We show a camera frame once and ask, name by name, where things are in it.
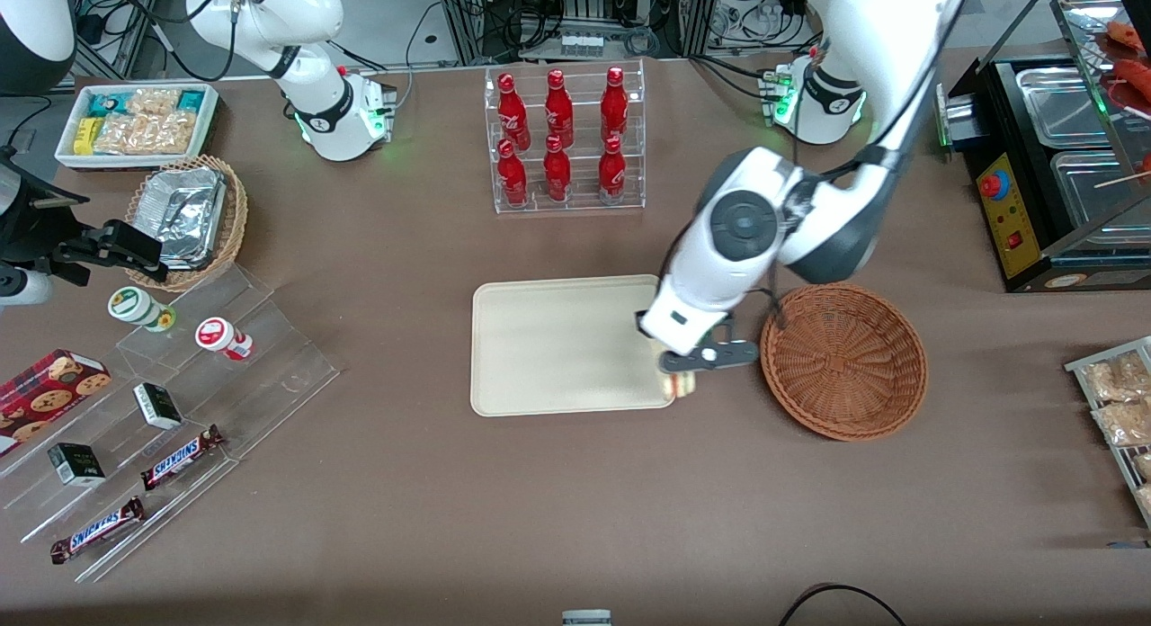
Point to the Snickers chocolate bar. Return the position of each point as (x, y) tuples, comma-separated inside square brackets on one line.
[(97, 530), (182, 457)]

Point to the yellow snack packet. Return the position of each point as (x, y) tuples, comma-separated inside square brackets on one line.
[(84, 134)]

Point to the red tartan cookie box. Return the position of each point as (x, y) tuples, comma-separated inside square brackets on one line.
[(45, 392)]

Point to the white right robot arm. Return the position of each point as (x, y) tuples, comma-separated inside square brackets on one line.
[(306, 14)]

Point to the light wicker basket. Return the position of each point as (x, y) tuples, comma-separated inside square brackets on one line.
[(236, 212)]

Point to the aluminium frame rack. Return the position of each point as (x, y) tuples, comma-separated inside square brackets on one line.
[(468, 14)]

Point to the black food warmer machine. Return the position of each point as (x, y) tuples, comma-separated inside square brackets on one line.
[(1012, 212)]

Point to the small black carton box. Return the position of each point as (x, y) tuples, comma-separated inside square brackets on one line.
[(158, 406), (76, 465)]

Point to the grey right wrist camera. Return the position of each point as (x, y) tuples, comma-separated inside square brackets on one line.
[(22, 287)]

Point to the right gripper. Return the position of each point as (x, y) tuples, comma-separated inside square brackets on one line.
[(34, 228)]

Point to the clear acrylic stepped shelf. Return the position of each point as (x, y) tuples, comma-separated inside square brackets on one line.
[(270, 374)]

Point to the green lid sunflower jar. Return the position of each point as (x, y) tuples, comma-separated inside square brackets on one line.
[(133, 304)]

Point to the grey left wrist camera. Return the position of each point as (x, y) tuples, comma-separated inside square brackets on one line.
[(719, 354)]

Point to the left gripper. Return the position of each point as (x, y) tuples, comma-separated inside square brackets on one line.
[(640, 319)]

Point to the cream plastic tray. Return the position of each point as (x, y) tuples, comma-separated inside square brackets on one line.
[(557, 347)]

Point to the teal snack packet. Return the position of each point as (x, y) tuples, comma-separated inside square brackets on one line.
[(191, 98), (106, 102)]

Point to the brown wicker basket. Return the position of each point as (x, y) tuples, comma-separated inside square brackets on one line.
[(845, 365)]

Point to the steel warmer pan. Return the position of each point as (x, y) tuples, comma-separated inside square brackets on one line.
[(1101, 190), (1066, 104)]

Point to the wooden skewer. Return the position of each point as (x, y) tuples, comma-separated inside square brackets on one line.
[(1124, 180)]

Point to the white socket strip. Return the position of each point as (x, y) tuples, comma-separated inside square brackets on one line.
[(589, 43)]

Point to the clear bag of crackers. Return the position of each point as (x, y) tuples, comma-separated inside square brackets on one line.
[(144, 133), (153, 100)]

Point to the red lid white jar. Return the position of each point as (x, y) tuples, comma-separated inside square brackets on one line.
[(216, 334)]

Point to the white rectangular snack bin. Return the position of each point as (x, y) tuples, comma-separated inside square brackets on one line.
[(67, 149)]

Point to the small grey device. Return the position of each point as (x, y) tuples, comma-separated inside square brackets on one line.
[(586, 619)]

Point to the clear bagged snack packet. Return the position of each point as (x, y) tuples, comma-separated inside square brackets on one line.
[(1115, 379), (1146, 500), (1144, 466), (1124, 421)]

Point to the triangular sandwich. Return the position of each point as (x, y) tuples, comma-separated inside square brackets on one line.
[(685, 386)]

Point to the grey snack rack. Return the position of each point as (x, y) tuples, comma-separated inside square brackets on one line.
[(1079, 367)]

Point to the red cola bottle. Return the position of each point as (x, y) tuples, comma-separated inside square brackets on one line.
[(557, 169), (513, 172), (612, 167), (614, 97), (511, 104), (558, 100)]

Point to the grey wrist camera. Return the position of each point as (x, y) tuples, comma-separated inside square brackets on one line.
[(719, 354), (22, 287)]

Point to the red sausage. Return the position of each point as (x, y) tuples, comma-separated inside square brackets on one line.
[(1135, 73), (1128, 34)]

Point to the aluminium foil container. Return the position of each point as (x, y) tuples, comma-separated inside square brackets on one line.
[(184, 217)]

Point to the clear acrylic bottle rack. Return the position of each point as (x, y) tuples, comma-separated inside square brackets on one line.
[(536, 203)]

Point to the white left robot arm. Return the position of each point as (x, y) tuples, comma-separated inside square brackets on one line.
[(854, 32)]

